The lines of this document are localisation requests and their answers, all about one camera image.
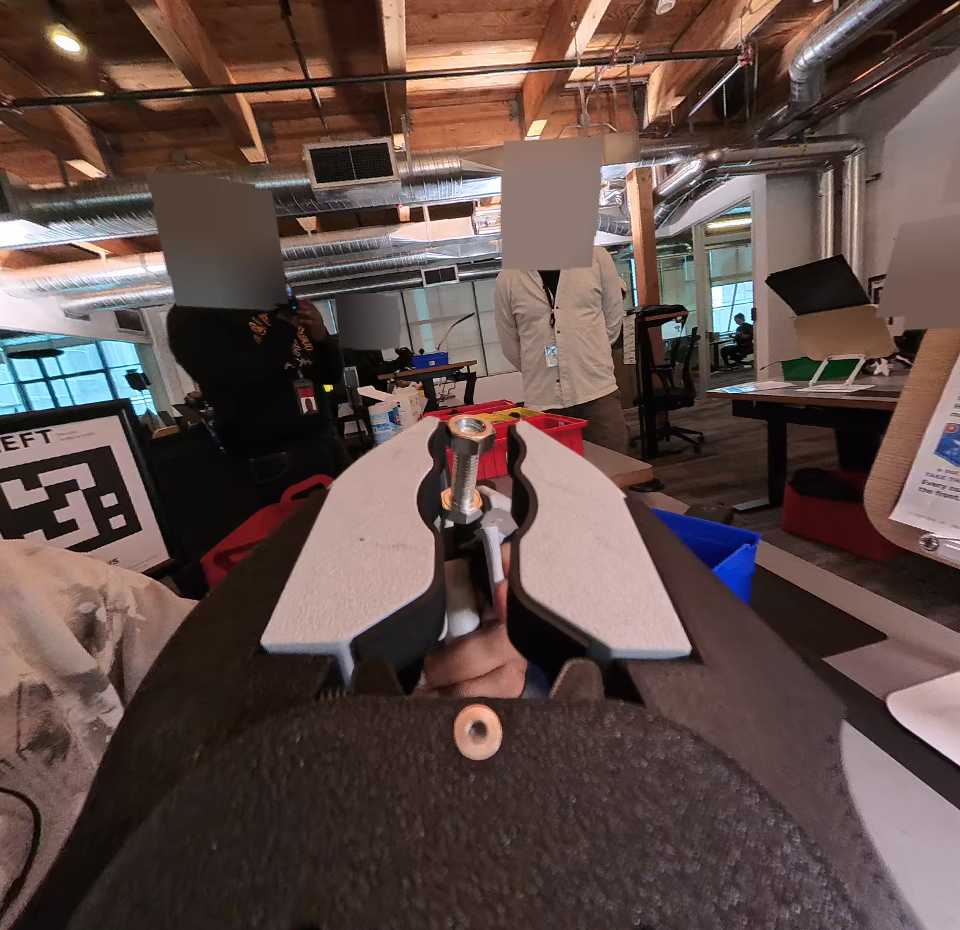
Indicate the framed marker poster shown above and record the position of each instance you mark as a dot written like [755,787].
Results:
[135,435]

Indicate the black flag panel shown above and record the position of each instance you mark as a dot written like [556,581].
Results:
[817,285]

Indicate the person's torso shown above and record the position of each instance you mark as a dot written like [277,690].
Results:
[37,795]

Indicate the blue plastic bin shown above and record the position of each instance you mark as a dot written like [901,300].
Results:
[712,547]
[429,359]

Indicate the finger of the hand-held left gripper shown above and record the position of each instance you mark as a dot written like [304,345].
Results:
[442,517]
[495,529]

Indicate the black office chair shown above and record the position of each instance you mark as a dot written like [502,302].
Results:
[667,390]

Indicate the wooden board stand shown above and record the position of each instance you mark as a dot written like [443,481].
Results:
[840,341]

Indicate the green plastic bin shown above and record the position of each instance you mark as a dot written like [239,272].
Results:
[799,369]

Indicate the steel hex bolt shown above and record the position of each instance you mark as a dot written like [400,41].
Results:
[463,480]

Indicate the red tote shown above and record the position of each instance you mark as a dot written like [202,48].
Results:
[247,532]

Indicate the yellow plastic bin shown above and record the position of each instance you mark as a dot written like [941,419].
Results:
[510,414]

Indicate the person's left hand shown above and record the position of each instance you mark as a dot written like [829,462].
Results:
[472,667]

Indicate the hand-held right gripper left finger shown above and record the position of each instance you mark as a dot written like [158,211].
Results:
[360,555]

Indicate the white air vent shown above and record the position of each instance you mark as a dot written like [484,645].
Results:
[351,163]

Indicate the printed instruction sheet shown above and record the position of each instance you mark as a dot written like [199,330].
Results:
[937,480]

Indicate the steel hex nut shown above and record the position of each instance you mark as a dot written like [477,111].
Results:
[470,431]

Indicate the small framed marker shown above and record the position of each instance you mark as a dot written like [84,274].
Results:
[876,289]

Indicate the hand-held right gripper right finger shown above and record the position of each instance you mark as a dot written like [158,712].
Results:
[592,570]

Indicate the silver air duct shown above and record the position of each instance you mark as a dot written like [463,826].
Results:
[832,37]

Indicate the red bag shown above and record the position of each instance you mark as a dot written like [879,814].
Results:
[840,525]

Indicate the white wipes canister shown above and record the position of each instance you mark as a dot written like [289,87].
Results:
[409,405]
[384,420]

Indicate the small air vent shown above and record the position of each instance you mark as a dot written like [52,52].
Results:
[439,275]

